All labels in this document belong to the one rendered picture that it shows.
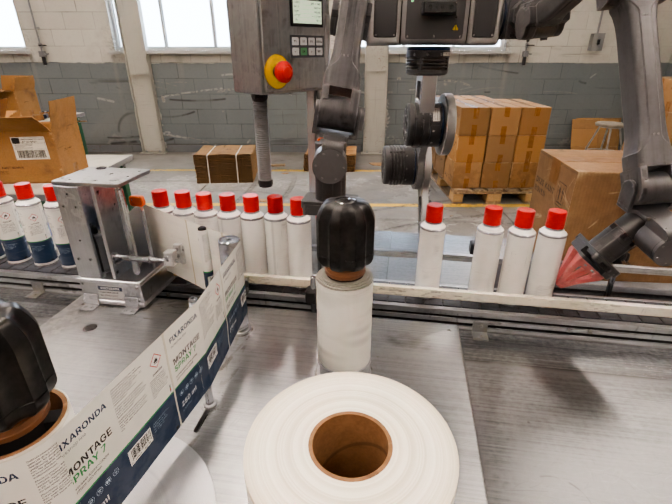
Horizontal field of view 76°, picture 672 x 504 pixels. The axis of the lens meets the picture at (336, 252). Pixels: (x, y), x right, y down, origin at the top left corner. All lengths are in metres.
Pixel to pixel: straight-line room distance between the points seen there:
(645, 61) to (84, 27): 6.73
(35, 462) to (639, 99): 0.97
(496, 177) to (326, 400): 4.06
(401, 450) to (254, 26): 0.72
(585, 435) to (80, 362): 0.83
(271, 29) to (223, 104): 5.68
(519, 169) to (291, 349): 3.91
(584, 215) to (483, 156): 3.25
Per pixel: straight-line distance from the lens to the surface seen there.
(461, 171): 4.32
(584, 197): 1.12
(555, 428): 0.80
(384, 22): 1.43
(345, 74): 0.78
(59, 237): 1.19
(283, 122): 6.41
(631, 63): 0.97
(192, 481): 0.61
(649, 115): 0.94
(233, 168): 5.00
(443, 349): 0.80
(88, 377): 0.83
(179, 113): 6.74
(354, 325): 0.63
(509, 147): 4.42
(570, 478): 0.74
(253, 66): 0.88
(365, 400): 0.48
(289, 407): 0.48
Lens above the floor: 1.36
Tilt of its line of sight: 25 degrees down
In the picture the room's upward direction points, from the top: straight up
